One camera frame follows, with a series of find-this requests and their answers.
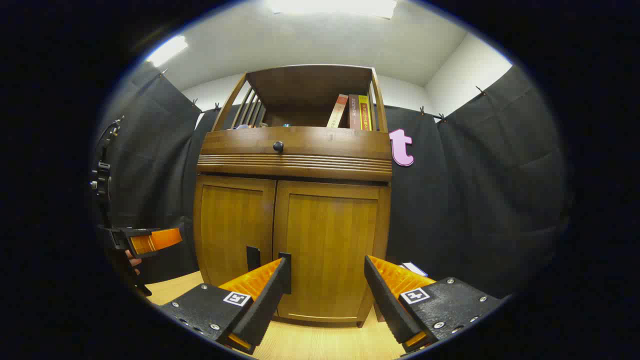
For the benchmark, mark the wooden shoe cabinet door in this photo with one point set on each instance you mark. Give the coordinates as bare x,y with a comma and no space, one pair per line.
230,225
330,235

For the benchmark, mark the beige and red book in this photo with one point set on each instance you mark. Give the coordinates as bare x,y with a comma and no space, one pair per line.
338,111

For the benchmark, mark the wooden double-door shoe cabinet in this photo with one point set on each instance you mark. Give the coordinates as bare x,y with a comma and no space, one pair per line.
295,167

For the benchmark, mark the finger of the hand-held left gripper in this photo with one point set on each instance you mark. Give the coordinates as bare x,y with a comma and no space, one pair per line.
155,240

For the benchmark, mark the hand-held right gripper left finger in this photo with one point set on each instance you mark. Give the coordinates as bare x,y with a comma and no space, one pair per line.
270,296

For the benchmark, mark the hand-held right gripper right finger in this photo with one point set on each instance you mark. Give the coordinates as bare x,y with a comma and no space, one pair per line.
385,301

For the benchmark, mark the black round drawer knob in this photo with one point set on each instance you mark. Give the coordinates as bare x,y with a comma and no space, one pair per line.
278,146

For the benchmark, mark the ceiling light panel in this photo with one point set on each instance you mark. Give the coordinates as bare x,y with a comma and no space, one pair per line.
332,6
167,50

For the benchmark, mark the black backdrop cloth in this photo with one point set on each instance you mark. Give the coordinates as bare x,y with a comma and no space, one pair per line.
475,200

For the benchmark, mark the yellow book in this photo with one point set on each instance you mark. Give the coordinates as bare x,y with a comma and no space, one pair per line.
365,114

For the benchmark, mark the blue book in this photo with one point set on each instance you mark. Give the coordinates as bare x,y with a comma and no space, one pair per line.
415,269

